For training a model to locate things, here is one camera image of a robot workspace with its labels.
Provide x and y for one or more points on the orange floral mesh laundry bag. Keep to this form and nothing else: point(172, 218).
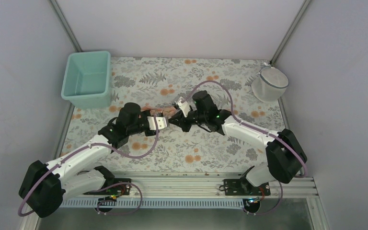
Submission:
point(168, 111)

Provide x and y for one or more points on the floral patterned table mat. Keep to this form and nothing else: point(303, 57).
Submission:
point(156, 82)

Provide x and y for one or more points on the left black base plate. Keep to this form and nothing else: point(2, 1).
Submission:
point(115, 191)

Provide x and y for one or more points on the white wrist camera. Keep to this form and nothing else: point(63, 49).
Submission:
point(159, 122)
point(182, 105)

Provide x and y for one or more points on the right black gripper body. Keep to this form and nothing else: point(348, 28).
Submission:
point(202, 117)

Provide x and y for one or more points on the teal plastic bin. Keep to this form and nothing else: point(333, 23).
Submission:
point(87, 80)

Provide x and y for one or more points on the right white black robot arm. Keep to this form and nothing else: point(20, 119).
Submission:
point(284, 154)

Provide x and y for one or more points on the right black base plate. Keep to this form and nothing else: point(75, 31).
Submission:
point(238, 187)

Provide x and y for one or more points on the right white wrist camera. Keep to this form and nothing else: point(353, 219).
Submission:
point(182, 105)

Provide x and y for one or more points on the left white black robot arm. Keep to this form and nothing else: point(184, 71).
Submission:
point(46, 185)

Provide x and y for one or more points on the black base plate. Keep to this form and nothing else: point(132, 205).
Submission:
point(115, 191)
point(238, 187)

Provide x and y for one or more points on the aluminium mounting rail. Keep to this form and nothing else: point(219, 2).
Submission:
point(204, 185)

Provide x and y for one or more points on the white slotted cable duct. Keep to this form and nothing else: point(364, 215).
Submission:
point(86, 202)

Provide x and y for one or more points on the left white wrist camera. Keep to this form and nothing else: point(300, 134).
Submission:
point(159, 122)

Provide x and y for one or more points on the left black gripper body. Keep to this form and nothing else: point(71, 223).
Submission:
point(132, 129)

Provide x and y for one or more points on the white mesh laundry basket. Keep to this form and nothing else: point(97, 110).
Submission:
point(270, 84)

